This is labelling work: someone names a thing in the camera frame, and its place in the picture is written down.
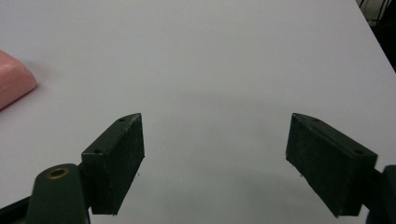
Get pink soap bar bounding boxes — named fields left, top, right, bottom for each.
left=0, top=49, right=38, bottom=111

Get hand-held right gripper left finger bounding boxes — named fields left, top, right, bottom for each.
left=25, top=112, right=146, bottom=224

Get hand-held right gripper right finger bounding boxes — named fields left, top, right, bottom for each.
left=285, top=112, right=396, bottom=224

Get dark cables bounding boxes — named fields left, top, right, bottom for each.
left=358, top=0, right=396, bottom=27

